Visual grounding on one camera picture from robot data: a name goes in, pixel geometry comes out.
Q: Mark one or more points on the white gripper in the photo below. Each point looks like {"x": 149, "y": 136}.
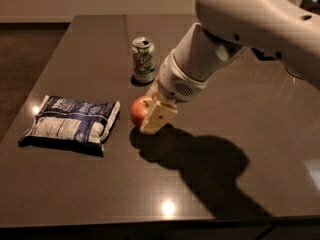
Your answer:
{"x": 176, "y": 80}

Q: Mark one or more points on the red green apple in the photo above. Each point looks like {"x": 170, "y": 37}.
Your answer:
{"x": 139, "y": 109}

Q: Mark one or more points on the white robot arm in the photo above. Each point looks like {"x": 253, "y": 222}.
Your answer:
{"x": 224, "y": 30}

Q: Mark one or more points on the blue white chip bag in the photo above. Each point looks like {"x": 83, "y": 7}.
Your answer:
{"x": 65, "y": 123}

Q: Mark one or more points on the green white soda can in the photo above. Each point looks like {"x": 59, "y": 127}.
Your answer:
{"x": 143, "y": 54}

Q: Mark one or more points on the black wire basket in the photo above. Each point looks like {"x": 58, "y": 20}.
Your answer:
{"x": 262, "y": 56}

